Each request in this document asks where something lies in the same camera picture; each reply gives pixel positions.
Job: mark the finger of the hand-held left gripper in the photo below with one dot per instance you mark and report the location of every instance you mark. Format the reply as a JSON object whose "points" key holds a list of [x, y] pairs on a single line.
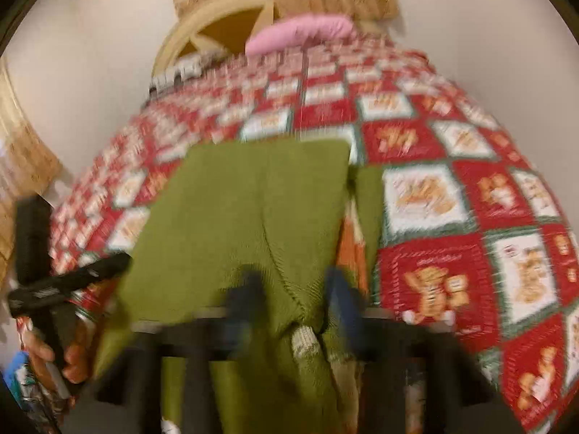
{"points": [[90, 275]]}

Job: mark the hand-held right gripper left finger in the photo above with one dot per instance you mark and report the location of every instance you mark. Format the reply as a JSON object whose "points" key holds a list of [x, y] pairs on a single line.
{"points": [[246, 296]]}

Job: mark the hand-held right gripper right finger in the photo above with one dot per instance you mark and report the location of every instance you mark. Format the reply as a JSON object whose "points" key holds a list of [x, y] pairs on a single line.
{"points": [[343, 300]]}

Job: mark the green knit sweater orange stripes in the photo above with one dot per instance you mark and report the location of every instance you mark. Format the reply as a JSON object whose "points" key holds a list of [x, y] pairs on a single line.
{"points": [[253, 199]]}

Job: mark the person's left hand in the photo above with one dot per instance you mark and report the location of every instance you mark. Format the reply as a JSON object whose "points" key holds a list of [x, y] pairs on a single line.
{"points": [[79, 357]]}

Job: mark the blue printed packet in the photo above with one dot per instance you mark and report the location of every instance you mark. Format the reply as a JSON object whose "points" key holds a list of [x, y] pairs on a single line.
{"points": [[18, 366]]}

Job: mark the red bear printed blanket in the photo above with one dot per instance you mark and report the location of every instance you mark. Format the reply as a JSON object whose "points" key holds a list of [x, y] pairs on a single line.
{"points": [[429, 144]]}

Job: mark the dotted white pillow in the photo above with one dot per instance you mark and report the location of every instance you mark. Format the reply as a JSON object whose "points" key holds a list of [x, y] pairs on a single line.
{"points": [[185, 70]]}

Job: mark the pink pillow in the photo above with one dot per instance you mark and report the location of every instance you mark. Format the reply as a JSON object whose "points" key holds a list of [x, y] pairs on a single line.
{"points": [[298, 31]]}

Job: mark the cream wooden headboard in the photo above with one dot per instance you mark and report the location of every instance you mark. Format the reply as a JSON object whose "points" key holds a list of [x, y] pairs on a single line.
{"points": [[203, 13]]}

